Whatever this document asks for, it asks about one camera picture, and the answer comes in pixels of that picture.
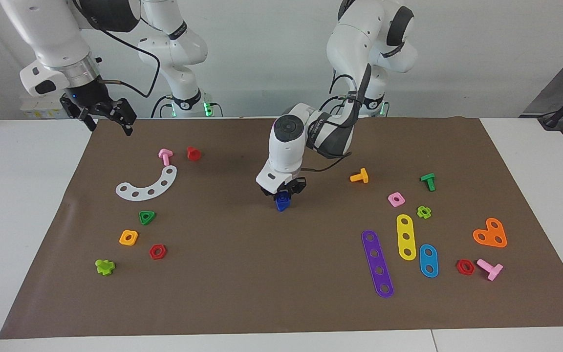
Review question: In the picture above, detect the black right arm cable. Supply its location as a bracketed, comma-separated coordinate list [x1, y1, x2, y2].
[73, 0, 161, 98]

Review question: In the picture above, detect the purple four-hole plate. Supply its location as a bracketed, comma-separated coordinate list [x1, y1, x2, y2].
[361, 230, 394, 299]

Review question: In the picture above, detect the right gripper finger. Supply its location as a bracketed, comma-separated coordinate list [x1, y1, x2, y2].
[115, 97, 138, 137]
[78, 107, 98, 132]

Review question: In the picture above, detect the black left base cable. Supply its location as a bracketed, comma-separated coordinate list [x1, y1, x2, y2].
[319, 94, 355, 117]

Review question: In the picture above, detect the brown paper table mat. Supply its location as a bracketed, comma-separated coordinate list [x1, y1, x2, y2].
[0, 116, 563, 339]

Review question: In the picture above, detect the black right base cable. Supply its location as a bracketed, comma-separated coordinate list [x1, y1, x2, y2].
[151, 94, 173, 119]

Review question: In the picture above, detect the black base cable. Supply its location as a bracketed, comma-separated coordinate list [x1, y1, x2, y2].
[151, 94, 173, 119]
[319, 94, 355, 117]

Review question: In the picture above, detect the white box stack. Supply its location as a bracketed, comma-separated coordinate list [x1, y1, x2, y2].
[19, 94, 74, 120]

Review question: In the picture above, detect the blue two-hole plate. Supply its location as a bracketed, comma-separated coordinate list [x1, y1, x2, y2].
[419, 244, 439, 279]

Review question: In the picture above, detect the yellow three-hole plate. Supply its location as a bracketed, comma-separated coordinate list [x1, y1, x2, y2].
[396, 214, 417, 261]

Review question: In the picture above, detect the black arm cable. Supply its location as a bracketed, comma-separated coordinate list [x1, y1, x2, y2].
[301, 71, 360, 173]
[73, 0, 161, 98]

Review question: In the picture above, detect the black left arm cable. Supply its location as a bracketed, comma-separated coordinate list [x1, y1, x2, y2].
[301, 71, 360, 173]

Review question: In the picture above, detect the orange heart-shaped plate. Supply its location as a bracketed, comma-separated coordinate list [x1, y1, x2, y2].
[473, 218, 508, 248]

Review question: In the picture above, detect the white curved five-hole plate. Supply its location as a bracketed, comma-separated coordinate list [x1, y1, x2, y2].
[115, 165, 178, 201]

